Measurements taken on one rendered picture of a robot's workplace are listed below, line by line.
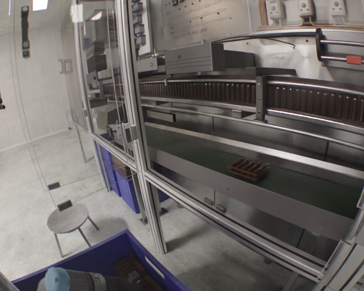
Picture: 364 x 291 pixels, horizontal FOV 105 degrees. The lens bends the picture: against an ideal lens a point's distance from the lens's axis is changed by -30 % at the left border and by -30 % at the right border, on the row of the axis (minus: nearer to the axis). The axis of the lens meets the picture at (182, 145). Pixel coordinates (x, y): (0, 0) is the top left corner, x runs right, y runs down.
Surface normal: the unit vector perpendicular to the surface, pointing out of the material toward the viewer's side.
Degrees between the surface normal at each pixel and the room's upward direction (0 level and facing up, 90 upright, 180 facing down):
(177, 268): 0
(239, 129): 90
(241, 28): 90
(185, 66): 90
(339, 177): 90
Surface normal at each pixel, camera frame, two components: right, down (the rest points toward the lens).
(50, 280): -0.52, -0.50
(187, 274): -0.08, -0.93
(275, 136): -0.76, 0.29
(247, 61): 0.64, 0.23
